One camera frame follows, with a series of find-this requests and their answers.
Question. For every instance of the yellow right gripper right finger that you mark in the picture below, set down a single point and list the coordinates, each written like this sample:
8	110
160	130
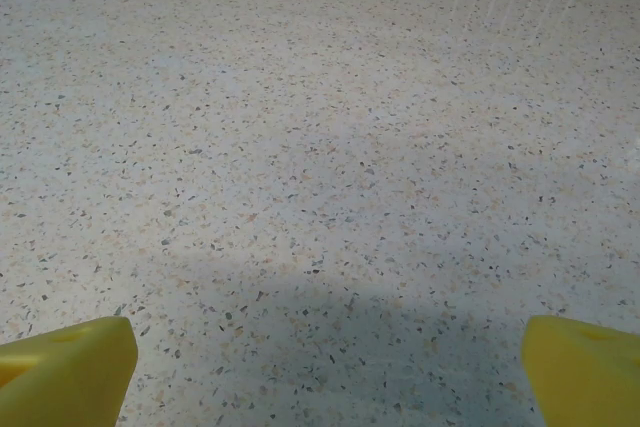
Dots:
585	377

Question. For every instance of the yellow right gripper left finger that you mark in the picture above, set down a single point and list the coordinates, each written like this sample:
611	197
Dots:
65	377

